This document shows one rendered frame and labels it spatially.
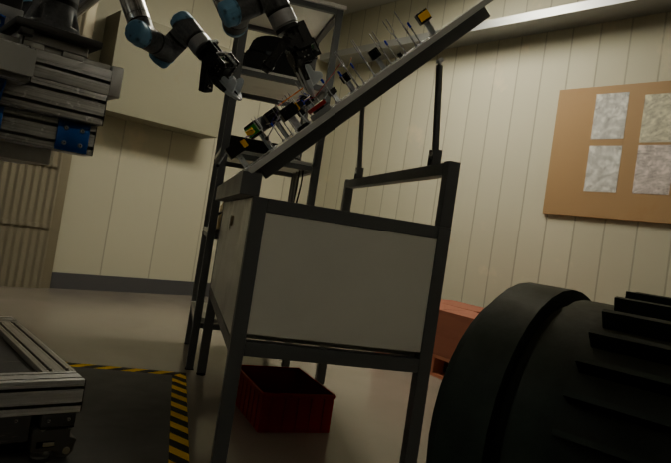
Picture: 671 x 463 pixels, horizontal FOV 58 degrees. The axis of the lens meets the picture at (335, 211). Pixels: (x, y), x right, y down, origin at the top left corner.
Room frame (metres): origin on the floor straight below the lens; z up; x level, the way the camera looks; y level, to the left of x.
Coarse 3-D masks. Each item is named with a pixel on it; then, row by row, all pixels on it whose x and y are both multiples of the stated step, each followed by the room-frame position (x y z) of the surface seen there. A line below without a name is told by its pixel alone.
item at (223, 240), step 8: (224, 208) 2.71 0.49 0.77; (232, 208) 2.30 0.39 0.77; (224, 216) 2.63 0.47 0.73; (224, 224) 2.56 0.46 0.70; (224, 232) 2.48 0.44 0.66; (224, 240) 2.42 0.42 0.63; (224, 248) 2.36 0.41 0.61; (216, 256) 2.72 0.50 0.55; (224, 256) 2.30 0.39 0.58; (216, 264) 2.64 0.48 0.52; (224, 264) 2.25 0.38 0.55; (216, 272) 2.57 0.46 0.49; (216, 280) 2.50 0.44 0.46; (216, 288) 2.44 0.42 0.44; (216, 296) 2.37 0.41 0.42
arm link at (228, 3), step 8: (224, 0) 1.67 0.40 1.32; (232, 0) 1.66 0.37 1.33; (240, 0) 1.66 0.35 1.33; (248, 0) 1.66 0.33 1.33; (256, 0) 1.67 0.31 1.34; (224, 8) 1.65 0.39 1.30; (232, 8) 1.65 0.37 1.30; (240, 8) 1.66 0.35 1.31; (248, 8) 1.67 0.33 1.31; (256, 8) 1.68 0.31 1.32; (224, 16) 1.66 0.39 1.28; (232, 16) 1.66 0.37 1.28; (240, 16) 1.67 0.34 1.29; (248, 16) 1.68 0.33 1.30; (256, 16) 1.71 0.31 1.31; (224, 24) 1.71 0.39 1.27; (232, 24) 1.68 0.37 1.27; (240, 24) 1.72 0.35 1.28
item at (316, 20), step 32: (288, 0) 2.90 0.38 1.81; (320, 0) 2.92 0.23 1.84; (320, 32) 3.34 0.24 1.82; (224, 96) 3.39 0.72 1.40; (256, 96) 3.42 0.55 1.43; (288, 96) 3.33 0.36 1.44; (320, 96) 3.09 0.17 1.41; (224, 128) 2.84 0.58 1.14; (224, 160) 2.85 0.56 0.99; (320, 160) 2.96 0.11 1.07; (192, 320) 2.99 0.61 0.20; (192, 352) 2.85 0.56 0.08
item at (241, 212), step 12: (240, 204) 2.01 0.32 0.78; (240, 216) 1.95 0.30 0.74; (240, 228) 1.89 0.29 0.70; (240, 240) 1.83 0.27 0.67; (228, 252) 2.16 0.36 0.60; (240, 252) 1.78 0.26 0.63; (228, 264) 2.09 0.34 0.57; (240, 264) 1.73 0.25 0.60; (228, 276) 2.03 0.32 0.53; (228, 288) 1.96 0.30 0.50; (228, 300) 1.90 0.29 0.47; (228, 312) 1.85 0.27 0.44; (228, 324) 1.80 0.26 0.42
